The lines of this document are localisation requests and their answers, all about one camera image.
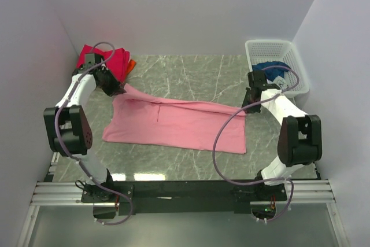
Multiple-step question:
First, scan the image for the pink t-shirt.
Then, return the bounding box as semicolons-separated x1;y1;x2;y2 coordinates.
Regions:
102;84;246;154

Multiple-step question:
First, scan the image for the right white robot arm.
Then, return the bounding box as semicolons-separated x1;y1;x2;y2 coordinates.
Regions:
242;71;322;200

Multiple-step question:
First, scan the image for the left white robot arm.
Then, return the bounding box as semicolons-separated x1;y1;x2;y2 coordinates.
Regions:
43;52;125;202

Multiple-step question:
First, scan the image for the blue t-shirt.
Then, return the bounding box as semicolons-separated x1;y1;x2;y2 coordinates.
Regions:
251;61;290;88

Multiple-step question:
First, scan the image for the folded magenta t-shirt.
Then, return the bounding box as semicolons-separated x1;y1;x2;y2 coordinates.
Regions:
77;45;131;82

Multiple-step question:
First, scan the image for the white plastic basket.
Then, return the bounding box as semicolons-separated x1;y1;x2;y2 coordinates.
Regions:
245;39;309;98

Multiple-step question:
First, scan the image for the folded orange t-shirt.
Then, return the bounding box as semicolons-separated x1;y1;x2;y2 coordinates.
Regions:
126;59;136;75

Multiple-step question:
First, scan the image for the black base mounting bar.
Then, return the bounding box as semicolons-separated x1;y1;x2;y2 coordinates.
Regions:
81;180;288;219

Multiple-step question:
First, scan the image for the aluminium rail frame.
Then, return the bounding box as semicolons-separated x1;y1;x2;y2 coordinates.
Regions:
17;84;347;247

